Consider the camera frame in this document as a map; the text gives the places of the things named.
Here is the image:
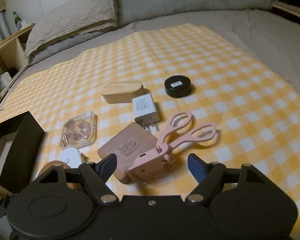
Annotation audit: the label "clear plastic case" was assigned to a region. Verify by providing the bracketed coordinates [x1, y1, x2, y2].
[59, 111, 97, 150]

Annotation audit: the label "white round tape measure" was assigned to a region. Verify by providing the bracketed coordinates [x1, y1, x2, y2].
[58, 148, 86, 168]

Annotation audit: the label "grey folded duvet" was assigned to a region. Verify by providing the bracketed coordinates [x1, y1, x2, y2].
[28, 0, 271, 65]

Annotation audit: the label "black box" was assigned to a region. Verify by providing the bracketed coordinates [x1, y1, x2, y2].
[0, 112, 45, 194]

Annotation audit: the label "pink eyelash curler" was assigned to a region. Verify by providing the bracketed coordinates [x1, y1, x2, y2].
[127, 111, 217, 185]

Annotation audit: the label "black round tin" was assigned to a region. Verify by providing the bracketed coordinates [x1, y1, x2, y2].
[164, 75, 192, 98]

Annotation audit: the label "brown square leather case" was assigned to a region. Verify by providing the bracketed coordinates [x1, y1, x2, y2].
[97, 122, 158, 184]

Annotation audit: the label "brown cork coaster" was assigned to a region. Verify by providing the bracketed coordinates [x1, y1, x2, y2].
[38, 160, 78, 189]

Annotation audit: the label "white power adapter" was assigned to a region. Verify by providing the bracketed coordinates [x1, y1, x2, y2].
[132, 93, 160, 128]

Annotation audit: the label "tissue box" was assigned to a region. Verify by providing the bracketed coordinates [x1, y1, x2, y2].
[0, 72, 12, 91]

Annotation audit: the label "beige quilted pillow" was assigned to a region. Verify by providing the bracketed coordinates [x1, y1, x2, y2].
[25, 0, 117, 57]

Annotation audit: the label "wooden bedside shelf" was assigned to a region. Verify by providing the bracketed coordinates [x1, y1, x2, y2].
[0, 24, 34, 103]

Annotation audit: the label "oval wooden box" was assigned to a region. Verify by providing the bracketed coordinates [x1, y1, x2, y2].
[101, 80, 145, 104]

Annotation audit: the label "green glass bottle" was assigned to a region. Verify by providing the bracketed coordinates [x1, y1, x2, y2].
[13, 11, 23, 30]

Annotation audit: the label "yellow checkered mat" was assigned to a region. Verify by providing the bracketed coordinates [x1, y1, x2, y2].
[0, 23, 300, 237]

